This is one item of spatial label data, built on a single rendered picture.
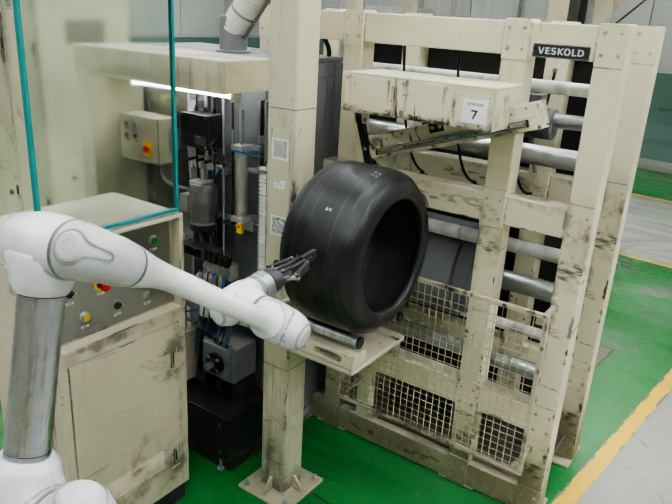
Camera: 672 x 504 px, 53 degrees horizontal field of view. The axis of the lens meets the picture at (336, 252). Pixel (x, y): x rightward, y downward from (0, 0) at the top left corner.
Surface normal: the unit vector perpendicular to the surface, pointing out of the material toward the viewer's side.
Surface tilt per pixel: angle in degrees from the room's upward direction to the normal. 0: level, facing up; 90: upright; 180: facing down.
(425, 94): 90
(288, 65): 90
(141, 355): 90
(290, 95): 90
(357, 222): 63
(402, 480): 0
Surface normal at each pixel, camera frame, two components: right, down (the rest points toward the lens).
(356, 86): -0.58, 0.25
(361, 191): -0.03, -0.59
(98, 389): 0.81, 0.24
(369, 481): 0.05, -0.94
